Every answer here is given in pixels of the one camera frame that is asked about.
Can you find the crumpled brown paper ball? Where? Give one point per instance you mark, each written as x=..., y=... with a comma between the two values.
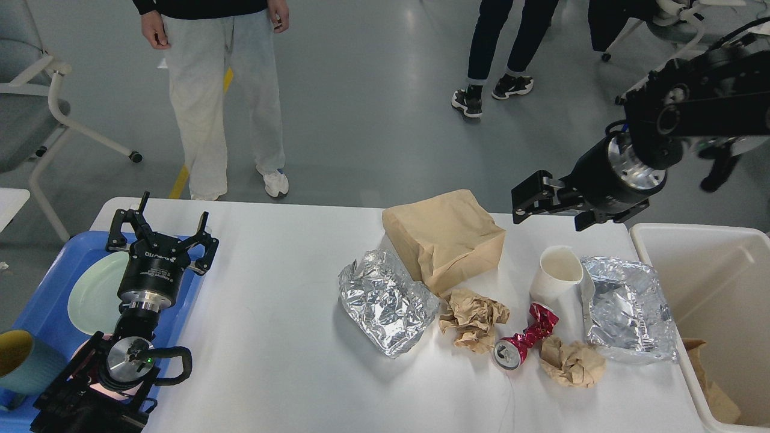
x=473, y=317

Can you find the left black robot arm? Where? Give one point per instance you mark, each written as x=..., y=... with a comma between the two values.
x=70, y=405

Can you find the white side table edge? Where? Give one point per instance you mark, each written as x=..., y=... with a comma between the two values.
x=12, y=200

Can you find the blue plastic tray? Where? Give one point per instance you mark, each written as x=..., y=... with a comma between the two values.
x=45, y=315

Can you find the aluminium foil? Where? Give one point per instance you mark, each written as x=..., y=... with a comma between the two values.
x=380, y=296

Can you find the mint green plate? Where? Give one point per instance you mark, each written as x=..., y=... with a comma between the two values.
x=93, y=303

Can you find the crushed red can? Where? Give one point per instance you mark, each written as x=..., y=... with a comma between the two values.
x=510, y=352

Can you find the white waste bin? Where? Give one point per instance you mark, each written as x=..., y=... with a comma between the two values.
x=715, y=280

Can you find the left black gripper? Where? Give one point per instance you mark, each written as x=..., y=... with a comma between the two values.
x=153, y=273

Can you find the pink mug dark inside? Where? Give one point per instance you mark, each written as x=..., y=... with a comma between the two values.
x=127, y=376

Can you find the grey office chair right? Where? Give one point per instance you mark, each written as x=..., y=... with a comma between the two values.
x=689, y=26

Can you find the person in light trousers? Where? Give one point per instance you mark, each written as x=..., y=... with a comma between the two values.
x=201, y=40

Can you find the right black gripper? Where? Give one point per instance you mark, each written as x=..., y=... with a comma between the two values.
x=612, y=181

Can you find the small crumpled brown paper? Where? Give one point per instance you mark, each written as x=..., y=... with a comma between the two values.
x=573, y=365

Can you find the teal mug yellow inside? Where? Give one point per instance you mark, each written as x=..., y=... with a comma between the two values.
x=28, y=366

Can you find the grey office chair left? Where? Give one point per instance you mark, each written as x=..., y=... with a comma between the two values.
x=35, y=121

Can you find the brown paper in bin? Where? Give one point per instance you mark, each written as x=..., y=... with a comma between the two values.
x=721, y=406

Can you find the brown paper bag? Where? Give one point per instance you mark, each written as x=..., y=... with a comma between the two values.
x=445, y=240

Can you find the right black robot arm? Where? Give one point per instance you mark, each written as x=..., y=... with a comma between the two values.
x=707, y=104

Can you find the white paper cup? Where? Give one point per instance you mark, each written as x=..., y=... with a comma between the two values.
x=559, y=270

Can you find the black jacket on chair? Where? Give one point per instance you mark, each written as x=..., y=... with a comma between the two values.
x=607, y=19

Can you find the grey office chair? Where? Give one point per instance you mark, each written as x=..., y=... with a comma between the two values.
x=689, y=26
x=35, y=121

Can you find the crushed clear plastic bottle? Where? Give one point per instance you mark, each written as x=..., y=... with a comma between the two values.
x=626, y=315

